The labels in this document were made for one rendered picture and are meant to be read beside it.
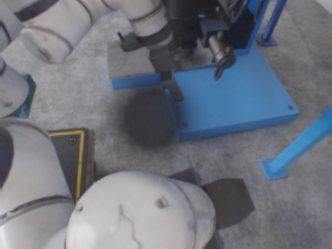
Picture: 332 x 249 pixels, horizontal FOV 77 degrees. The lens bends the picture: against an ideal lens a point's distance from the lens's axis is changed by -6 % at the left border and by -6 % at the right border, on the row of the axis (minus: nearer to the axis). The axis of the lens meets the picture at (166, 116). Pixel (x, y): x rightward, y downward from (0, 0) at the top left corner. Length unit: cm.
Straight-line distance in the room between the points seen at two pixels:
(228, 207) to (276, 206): 113
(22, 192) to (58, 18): 30
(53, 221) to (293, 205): 135
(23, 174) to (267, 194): 130
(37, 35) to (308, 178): 152
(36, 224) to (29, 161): 7
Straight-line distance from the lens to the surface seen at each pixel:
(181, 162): 41
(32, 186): 26
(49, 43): 44
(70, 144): 112
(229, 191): 31
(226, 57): 117
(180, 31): 127
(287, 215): 145
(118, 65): 164
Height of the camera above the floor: 125
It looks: 56 degrees down
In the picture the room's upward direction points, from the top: 3 degrees clockwise
